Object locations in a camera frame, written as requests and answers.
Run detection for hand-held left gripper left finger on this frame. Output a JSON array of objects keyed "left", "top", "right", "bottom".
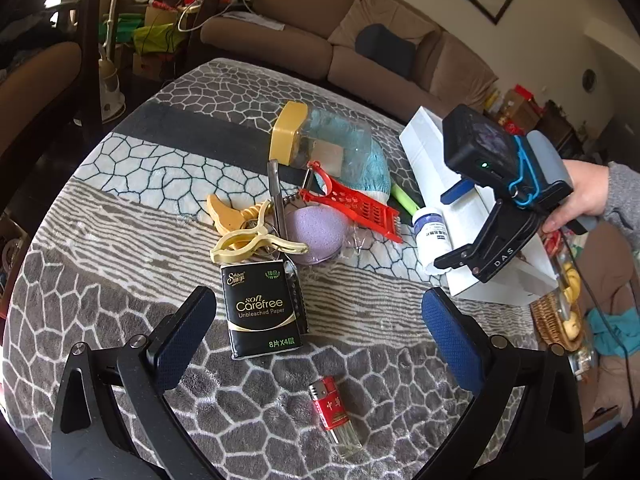
[{"left": 50, "top": 285, "right": 226, "bottom": 480}]

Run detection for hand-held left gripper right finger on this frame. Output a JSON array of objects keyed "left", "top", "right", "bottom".
[{"left": 410, "top": 287, "right": 587, "bottom": 480}]

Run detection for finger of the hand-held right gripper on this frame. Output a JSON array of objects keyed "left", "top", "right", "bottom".
[
  {"left": 440, "top": 180, "right": 475, "bottom": 206},
  {"left": 434, "top": 242, "right": 483, "bottom": 272}
]

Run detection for white pill bottle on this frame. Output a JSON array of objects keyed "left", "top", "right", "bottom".
[{"left": 411, "top": 206, "right": 453, "bottom": 276}]

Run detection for white cardboard box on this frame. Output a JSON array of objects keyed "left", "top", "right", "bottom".
[{"left": 398, "top": 106, "right": 560, "bottom": 308}]

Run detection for green handled peeler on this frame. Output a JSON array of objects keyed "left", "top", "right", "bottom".
[{"left": 390, "top": 182, "right": 426, "bottom": 216}]

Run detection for blue knitted cloth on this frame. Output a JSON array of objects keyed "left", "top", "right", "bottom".
[{"left": 305, "top": 110, "right": 392, "bottom": 198}]

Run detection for black tissue pack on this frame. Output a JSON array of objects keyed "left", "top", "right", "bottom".
[{"left": 220, "top": 255, "right": 311, "bottom": 361}]

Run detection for red plastic grater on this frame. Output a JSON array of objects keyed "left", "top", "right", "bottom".
[{"left": 300, "top": 160, "right": 405, "bottom": 245}]

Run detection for cream plastic clip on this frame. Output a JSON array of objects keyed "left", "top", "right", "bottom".
[{"left": 209, "top": 200, "right": 310, "bottom": 265}]

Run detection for purple round sponge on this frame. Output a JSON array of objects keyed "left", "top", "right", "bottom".
[{"left": 286, "top": 207, "right": 351, "bottom": 266}]

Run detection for red lighter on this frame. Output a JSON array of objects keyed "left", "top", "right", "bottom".
[{"left": 307, "top": 377, "right": 363, "bottom": 461}]

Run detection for tan plastic clip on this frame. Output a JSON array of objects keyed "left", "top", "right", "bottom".
[{"left": 206, "top": 194, "right": 271, "bottom": 236}]

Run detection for grey metal tool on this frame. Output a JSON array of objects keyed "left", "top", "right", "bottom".
[{"left": 267, "top": 159, "right": 291, "bottom": 243}]

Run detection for clear jar with yellow lid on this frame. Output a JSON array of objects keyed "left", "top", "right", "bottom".
[{"left": 268, "top": 101, "right": 373, "bottom": 181}]

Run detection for person's right forearm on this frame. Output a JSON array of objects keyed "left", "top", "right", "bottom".
[{"left": 605, "top": 160, "right": 640, "bottom": 221}]

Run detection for person's right hand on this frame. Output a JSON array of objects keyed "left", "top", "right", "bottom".
[{"left": 542, "top": 160, "right": 616, "bottom": 233}]

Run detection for red gift boxes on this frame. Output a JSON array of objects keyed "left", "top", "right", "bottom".
[{"left": 500, "top": 87, "right": 541, "bottom": 131}]

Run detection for dark wooden cabinet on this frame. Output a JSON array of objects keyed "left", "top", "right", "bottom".
[{"left": 535, "top": 100, "right": 576, "bottom": 156}]

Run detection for wicker basket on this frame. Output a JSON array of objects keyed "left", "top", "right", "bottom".
[{"left": 529, "top": 287, "right": 586, "bottom": 356}]

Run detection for banana bunch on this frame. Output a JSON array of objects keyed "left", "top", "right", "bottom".
[{"left": 560, "top": 260, "right": 585, "bottom": 306}]

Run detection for dark blue cushion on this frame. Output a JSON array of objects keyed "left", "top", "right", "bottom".
[{"left": 356, "top": 23, "right": 418, "bottom": 78}]

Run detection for beige sofa cushion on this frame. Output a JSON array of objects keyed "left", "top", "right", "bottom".
[{"left": 327, "top": 0, "right": 441, "bottom": 81}]

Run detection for brown sofa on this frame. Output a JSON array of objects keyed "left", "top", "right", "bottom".
[{"left": 200, "top": 0, "right": 501, "bottom": 113}]

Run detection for white paper sheet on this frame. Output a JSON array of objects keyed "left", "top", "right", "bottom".
[{"left": 232, "top": 10, "right": 286, "bottom": 31}]

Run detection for white floor fan stand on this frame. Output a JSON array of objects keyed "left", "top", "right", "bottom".
[{"left": 97, "top": 0, "right": 126, "bottom": 121}]

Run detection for dark wooden chair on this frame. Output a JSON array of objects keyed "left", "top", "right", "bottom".
[{"left": 0, "top": 0, "right": 101, "bottom": 161}]

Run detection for green bag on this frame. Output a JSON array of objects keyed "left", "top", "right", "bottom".
[{"left": 135, "top": 20, "right": 186, "bottom": 56}]

